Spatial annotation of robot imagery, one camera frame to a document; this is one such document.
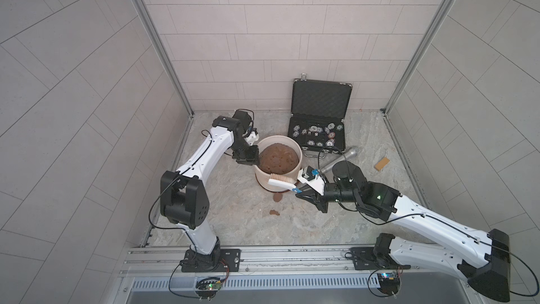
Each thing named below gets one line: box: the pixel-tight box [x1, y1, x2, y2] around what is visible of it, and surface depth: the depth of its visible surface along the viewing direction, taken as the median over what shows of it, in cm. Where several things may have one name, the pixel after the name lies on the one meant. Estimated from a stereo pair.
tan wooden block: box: [374, 156, 391, 171], surface depth 98 cm
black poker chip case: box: [288, 73, 353, 159], surface depth 107 cm
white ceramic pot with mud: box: [255, 135, 304, 193], surface depth 87 cm
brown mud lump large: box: [272, 192, 283, 202], surface depth 87 cm
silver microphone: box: [319, 146, 360, 174], surface depth 98 cm
